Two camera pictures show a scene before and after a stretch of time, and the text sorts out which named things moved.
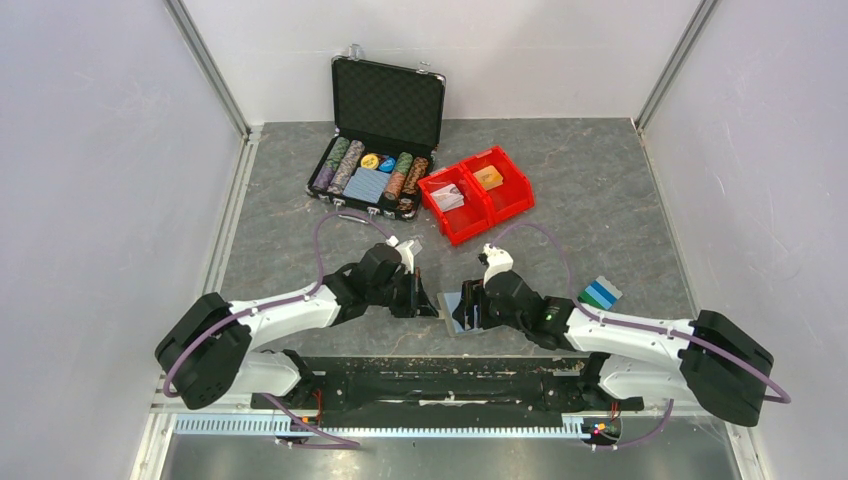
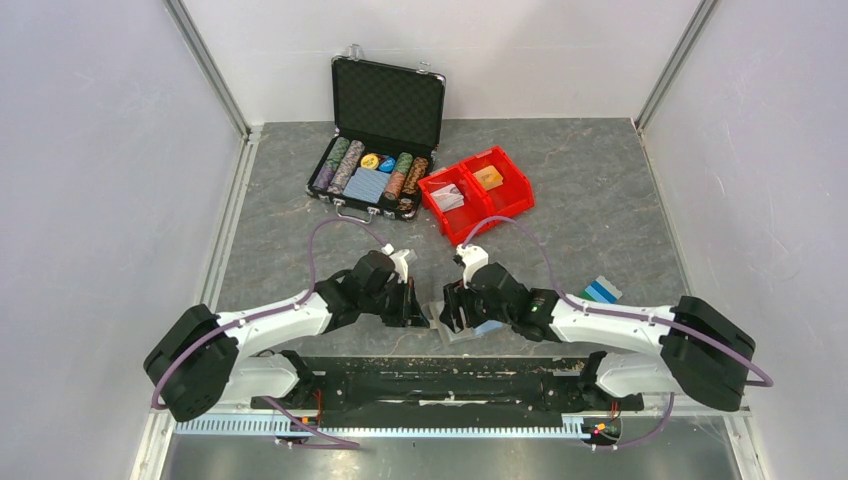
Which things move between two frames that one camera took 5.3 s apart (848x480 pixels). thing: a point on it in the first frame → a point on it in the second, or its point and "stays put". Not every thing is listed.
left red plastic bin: x=454 y=200 stays put
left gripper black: x=417 y=301 → x=408 y=300
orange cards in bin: x=489 y=177 stays put
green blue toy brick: x=602 y=293 stays put
